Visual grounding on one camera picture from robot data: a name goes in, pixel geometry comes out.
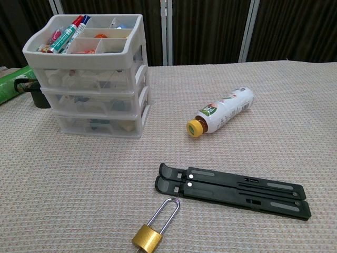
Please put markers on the clear plastic drawer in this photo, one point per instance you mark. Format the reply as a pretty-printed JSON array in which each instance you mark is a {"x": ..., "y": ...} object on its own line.
[
  {"x": 87, "y": 79},
  {"x": 79, "y": 124},
  {"x": 92, "y": 104}
]

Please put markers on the yellow eraser block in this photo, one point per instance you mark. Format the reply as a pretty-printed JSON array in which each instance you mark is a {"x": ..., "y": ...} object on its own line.
[{"x": 129, "y": 127}]

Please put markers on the white bottle yellow cap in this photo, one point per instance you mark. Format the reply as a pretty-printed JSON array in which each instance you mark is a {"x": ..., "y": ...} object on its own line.
[{"x": 226, "y": 108}]

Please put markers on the black folding laptop stand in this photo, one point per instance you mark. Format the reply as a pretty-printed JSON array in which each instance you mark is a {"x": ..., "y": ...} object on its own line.
[{"x": 223, "y": 187}]

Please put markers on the black folding partition screen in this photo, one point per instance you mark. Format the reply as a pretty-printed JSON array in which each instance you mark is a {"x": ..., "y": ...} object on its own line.
[{"x": 205, "y": 31}]

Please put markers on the beige woven tablecloth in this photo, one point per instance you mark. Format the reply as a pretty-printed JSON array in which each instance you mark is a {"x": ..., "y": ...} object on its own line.
[{"x": 79, "y": 184}]

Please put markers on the blue small packet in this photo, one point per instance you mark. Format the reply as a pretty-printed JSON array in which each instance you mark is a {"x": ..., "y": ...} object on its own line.
[{"x": 122, "y": 26}]

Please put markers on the red snack packet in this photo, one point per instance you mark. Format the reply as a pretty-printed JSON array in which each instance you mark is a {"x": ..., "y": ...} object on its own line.
[{"x": 87, "y": 51}]

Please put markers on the brass long-shackle padlock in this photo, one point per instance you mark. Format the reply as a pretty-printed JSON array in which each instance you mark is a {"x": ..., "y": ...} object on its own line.
[{"x": 147, "y": 237}]

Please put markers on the clear plastic packet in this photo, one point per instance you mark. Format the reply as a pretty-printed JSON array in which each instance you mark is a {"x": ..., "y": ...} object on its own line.
[{"x": 113, "y": 23}]

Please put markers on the blue cap whiteboard marker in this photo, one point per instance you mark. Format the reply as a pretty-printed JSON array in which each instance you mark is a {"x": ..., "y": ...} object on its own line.
[{"x": 79, "y": 30}]

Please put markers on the black round clip object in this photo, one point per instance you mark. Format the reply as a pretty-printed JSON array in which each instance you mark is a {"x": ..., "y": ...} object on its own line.
[{"x": 39, "y": 98}]

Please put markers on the red cap whiteboard marker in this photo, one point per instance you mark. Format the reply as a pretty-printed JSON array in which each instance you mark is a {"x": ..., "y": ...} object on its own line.
[{"x": 69, "y": 33}]

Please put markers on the lion print candy packet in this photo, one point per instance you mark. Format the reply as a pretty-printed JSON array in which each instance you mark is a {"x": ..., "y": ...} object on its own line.
[{"x": 45, "y": 48}]

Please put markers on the pink candy wrapper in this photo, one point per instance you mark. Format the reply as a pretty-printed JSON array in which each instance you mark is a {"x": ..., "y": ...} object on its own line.
[{"x": 54, "y": 36}]

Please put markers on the green chip can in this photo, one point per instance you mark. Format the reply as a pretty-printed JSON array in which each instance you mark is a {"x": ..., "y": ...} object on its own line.
[{"x": 10, "y": 84}]

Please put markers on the white drawer organizer box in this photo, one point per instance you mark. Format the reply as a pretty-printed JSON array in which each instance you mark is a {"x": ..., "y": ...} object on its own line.
[{"x": 126, "y": 56}]

